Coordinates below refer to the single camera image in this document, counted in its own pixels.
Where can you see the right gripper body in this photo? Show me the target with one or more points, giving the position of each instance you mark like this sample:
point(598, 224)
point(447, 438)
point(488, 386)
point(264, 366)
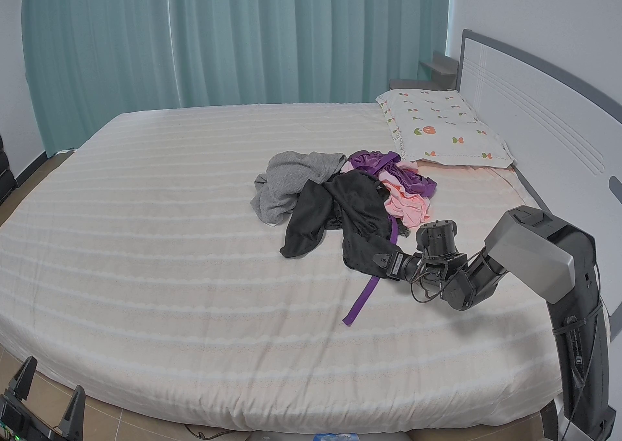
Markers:
point(408, 268)

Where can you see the grey bedside table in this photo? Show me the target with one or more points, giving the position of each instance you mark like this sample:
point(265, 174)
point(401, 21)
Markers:
point(440, 70)

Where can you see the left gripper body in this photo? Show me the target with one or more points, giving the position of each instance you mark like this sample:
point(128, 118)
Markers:
point(19, 422)

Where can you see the blue-green curtain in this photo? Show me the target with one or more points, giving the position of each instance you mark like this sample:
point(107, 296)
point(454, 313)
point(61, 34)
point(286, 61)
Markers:
point(218, 26)

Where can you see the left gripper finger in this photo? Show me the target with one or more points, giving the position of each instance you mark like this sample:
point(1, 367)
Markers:
point(20, 380)
point(72, 412)

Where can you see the black lace garment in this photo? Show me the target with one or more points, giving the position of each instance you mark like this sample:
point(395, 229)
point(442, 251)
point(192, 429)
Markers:
point(406, 231)

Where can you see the bed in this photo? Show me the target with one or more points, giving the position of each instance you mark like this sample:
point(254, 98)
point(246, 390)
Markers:
point(170, 235)

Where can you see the white printed pillow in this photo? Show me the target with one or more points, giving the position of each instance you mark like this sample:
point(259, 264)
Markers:
point(437, 123)

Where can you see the pink garment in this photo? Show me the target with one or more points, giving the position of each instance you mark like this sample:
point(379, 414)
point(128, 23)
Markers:
point(406, 208)

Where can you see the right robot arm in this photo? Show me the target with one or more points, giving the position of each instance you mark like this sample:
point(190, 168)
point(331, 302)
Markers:
point(534, 254)

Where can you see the purple garment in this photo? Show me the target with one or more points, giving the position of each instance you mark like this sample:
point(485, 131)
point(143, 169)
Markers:
point(413, 184)

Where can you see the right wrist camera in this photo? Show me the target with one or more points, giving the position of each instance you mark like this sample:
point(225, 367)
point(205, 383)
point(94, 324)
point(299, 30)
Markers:
point(437, 240)

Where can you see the grey garment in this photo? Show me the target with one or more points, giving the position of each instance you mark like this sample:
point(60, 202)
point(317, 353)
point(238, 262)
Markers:
point(286, 181)

